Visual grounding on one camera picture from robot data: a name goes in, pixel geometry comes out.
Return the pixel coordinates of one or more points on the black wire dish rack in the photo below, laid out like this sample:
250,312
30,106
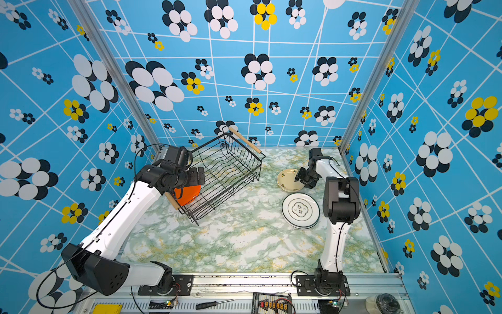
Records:
230,163

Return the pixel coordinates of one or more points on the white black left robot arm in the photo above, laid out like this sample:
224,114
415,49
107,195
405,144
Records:
93,261

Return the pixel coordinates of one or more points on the black terminal board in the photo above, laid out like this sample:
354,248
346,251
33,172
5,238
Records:
263,303

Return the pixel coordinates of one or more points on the orange plate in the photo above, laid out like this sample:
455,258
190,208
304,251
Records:
187,195

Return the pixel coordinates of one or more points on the cream plate with stamp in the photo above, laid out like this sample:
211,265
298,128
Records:
286,181

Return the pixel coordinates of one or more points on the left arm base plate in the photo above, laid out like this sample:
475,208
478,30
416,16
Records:
182,284

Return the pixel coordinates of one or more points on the clear plastic container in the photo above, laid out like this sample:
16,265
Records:
382,304

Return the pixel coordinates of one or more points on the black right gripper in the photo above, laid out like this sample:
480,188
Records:
300,176

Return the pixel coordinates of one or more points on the yellow box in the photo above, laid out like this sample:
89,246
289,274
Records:
107,309

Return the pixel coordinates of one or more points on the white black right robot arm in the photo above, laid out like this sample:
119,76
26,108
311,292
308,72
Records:
341,207

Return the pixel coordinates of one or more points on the white plate green rim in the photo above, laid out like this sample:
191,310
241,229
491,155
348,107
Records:
300,211

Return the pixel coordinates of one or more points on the black handled screwdriver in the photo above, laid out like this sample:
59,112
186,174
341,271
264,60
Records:
206,305

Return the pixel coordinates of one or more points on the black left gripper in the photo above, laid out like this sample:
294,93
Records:
195,179

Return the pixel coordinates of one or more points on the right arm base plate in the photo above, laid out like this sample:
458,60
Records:
306,284

